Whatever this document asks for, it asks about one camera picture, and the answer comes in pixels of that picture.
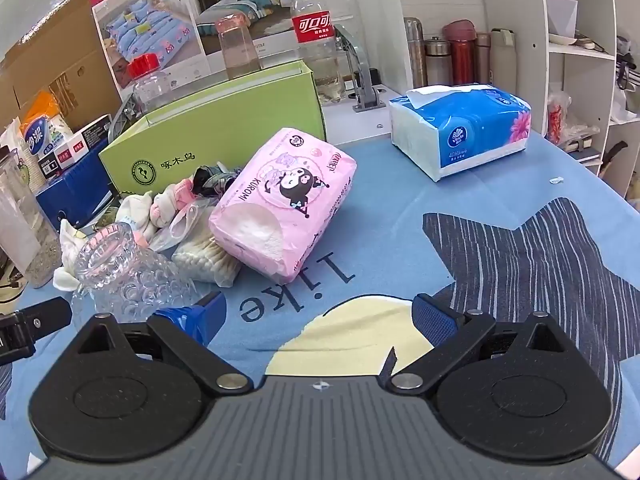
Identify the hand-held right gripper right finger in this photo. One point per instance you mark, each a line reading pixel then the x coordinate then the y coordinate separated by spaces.
pixel 432 320

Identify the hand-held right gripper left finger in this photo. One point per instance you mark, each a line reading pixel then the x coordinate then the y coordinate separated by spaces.
pixel 195 317

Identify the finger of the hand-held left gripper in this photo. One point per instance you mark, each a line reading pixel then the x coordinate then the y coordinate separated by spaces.
pixel 45 316

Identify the pink and white sock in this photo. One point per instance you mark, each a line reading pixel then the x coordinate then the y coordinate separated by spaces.
pixel 172 202

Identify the pink tissue pack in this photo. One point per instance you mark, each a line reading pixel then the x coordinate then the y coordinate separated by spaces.
pixel 280 205

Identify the green cardboard box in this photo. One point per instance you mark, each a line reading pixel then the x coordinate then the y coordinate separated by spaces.
pixel 225 125

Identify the white sock with red mark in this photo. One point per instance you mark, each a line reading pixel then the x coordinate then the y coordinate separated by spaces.
pixel 67 260

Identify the bag of cotton swabs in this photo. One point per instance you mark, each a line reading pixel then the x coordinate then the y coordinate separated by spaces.
pixel 202 255

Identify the clear textured glass cup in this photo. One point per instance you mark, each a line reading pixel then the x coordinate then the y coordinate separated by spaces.
pixel 125 275

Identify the blue printed blanket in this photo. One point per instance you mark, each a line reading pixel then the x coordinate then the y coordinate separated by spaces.
pixel 400 240

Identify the clear plastic container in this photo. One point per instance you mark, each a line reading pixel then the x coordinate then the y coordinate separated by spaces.
pixel 20 225

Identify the blue box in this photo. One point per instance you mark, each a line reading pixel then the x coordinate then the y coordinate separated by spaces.
pixel 75 192

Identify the small white and black box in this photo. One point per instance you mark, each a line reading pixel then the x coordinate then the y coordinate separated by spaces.
pixel 75 145

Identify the blue and white paper pack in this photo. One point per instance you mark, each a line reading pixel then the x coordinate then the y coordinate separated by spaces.
pixel 42 137

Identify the blue tissue pack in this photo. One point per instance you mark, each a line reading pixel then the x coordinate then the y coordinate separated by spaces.
pixel 475 135

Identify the orange pack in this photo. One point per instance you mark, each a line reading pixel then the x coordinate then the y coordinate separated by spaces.
pixel 42 107

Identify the grey metal rack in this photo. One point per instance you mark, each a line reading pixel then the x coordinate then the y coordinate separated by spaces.
pixel 122 120

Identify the clear jar with red lid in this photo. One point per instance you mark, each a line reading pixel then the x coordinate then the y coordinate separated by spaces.
pixel 150 87

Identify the clear plastic bag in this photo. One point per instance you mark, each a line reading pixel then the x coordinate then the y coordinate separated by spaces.
pixel 565 120

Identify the steel thermos with black lid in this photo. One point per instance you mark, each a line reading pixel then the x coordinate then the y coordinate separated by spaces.
pixel 438 65

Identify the brown cardboard box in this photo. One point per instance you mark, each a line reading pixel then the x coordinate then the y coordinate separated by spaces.
pixel 55 55

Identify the bronze thermos flask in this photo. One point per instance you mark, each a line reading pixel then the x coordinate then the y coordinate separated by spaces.
pixel 483 60

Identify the silver thermos flask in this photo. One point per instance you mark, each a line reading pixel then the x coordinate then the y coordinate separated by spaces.
pixel 414 55

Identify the red thermos flask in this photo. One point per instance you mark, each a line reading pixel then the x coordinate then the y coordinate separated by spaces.
pixel 460 55

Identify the beige flask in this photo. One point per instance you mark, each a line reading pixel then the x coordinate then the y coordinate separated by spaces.
pixel 502 60

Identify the clear jar with pink lid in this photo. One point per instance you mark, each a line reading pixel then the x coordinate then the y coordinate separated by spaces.
pixel 240 50

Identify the white shelf unit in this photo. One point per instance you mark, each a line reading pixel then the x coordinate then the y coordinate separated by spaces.
pixel 595 85

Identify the bedding picture poster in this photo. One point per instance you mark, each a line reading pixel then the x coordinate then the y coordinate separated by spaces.
pixel 150 20

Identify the clear red-label cola bottle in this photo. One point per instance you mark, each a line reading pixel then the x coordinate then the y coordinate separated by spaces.
pixel 312 30

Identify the white plant pot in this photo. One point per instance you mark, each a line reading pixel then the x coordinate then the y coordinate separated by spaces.
pixel 561 15

